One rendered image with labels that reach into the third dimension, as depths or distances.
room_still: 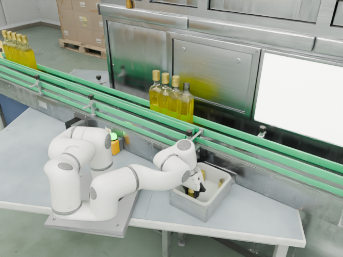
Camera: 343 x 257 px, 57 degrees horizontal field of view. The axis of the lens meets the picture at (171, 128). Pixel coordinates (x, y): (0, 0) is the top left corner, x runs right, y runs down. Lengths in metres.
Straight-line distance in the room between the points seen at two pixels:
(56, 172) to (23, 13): 6.91
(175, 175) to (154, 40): 0.87
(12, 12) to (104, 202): 6.86
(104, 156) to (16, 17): 6.60
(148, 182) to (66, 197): 0.24
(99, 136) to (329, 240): 1.20
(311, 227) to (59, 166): 1.25
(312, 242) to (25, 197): 1.38
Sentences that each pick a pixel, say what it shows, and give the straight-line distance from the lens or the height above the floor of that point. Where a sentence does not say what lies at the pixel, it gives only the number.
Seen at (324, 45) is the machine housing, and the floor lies 1.37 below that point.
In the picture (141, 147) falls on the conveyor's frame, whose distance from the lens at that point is 1.56.
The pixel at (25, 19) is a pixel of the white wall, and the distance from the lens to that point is 7.77.
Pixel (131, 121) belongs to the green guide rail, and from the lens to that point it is 1.55.
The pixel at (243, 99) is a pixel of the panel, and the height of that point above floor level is 1.07.
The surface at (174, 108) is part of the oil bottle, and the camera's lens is 1.48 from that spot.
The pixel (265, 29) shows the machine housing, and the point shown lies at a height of 1.39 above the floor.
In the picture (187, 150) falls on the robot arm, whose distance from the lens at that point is 1.08.
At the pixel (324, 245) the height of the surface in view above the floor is 0.42.
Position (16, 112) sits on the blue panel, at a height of 0.62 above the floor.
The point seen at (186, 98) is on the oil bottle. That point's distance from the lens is 1.42.
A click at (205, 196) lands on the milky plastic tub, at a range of 1.36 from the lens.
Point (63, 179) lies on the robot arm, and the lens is 0.93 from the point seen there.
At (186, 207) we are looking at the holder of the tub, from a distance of 1.29.
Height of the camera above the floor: 1.71
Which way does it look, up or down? 32 degrees down
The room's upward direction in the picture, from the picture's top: straight up
